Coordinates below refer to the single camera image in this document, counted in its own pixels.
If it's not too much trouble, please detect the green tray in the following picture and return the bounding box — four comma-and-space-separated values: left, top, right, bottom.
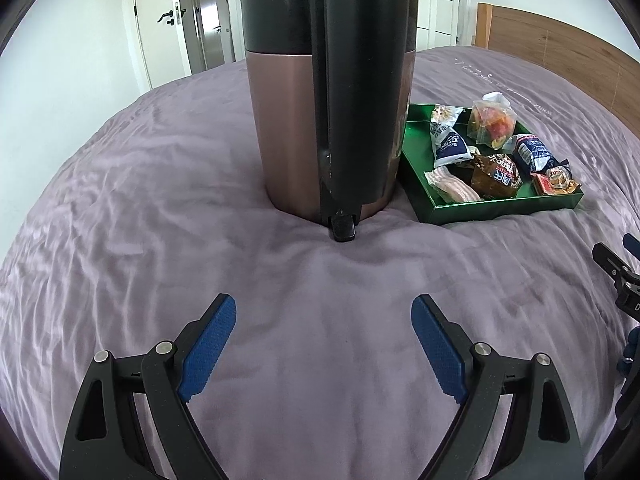
397, 103, 585, 226

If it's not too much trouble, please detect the pink striped snack packet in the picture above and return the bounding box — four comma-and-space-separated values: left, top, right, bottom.
424, 167, 483, 205

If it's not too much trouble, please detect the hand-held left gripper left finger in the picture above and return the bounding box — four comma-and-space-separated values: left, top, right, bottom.
59, 294, 237, 480

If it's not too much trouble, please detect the purple bed sheet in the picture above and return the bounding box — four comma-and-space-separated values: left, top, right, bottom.
0, 45, 640, 480

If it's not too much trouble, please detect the person's right hand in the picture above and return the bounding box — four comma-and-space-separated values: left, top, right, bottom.
619, 327, 640, 376

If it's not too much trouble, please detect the wooden headboard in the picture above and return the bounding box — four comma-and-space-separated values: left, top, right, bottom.
475, 2, 640, 126

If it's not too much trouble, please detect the rose gold kettle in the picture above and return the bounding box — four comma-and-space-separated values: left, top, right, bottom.
236, 0, 420, 243

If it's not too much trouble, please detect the white hallway door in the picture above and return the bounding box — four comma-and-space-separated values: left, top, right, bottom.
192, 0, 236, 70

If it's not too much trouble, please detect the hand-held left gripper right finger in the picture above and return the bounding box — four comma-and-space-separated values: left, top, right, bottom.
411, 294, 585, 480

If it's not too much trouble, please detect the dark blue snack packet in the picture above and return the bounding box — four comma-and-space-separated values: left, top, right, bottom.
512, 134, 571, 176

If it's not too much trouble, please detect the red snack packet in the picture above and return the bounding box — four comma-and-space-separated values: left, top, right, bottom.
531, 172, 558, 196

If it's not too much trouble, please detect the clear dried fruit bag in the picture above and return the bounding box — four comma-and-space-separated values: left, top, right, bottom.
467, 91, 518, 151

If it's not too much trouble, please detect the white wardrobe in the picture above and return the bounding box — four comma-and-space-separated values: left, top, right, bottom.
417, 0, 473, 52

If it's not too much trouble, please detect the brown snack packet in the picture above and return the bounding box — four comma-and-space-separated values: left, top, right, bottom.
470, 152, 523, 200

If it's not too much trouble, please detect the grey-blue snack packet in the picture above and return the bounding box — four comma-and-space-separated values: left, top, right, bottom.
430, 105, 474, 169

